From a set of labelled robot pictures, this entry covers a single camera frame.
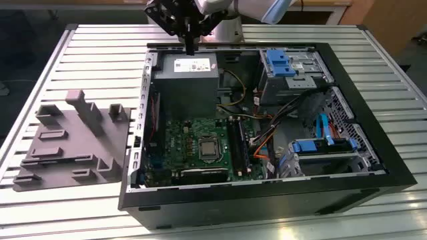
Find hard disk in blue carrier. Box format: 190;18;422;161
288;138;360;161

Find black cable bundle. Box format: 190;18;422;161
249;86;329;148

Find CPU socket metal cover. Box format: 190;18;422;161
196;134;224;165

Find yellow power wires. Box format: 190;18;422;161
214;69;248;110

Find silver CPU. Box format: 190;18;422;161
200;142;218;156

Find green motherboard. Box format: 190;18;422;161
142;117;268;187

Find blue drive latch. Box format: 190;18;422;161
265;49;297;77

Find black graphics card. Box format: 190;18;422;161
177;166;230;186

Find white frame wooden desk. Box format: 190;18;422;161
0;0;354;26

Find black PC case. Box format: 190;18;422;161
117;42;420;230

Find orange wire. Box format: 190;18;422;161
250;138;272;161

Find blue flat data wire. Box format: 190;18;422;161
314;113;336;146

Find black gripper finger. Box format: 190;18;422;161
142;1;192;56
189;11;230;56

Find grey parts rack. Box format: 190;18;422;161
11;89;136;193

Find wooden cabinet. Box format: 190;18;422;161
337;0;427;57

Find grey power supply unit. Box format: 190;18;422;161
150;51;221;121

